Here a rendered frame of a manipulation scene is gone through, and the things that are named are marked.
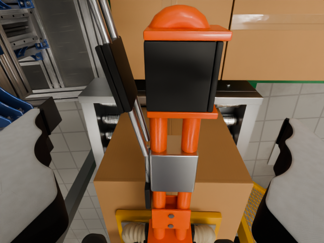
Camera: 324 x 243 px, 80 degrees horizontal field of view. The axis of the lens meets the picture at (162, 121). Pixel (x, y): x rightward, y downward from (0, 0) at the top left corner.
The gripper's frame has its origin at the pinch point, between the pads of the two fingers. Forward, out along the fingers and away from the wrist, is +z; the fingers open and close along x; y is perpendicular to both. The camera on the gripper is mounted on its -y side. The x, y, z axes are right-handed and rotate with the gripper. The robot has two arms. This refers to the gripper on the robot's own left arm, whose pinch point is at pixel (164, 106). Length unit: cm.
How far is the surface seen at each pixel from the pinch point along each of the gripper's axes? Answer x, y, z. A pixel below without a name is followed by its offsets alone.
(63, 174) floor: -92, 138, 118
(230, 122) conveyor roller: 29, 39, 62
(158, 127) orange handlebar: -0.5, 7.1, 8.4
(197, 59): 2.7, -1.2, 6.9
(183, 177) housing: 3.0, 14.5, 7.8
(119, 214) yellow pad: -11, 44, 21
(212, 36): 3.8, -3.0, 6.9
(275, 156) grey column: 95, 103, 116
